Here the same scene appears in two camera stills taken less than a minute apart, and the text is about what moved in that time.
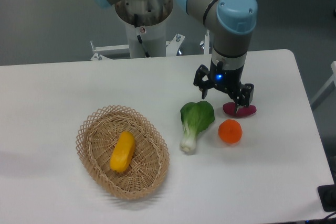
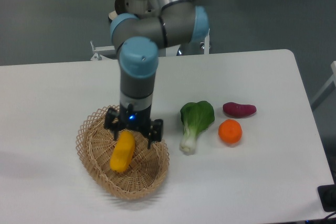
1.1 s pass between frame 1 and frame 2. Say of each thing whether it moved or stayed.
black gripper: moved
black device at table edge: stayed
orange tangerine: stayed
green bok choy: stayed
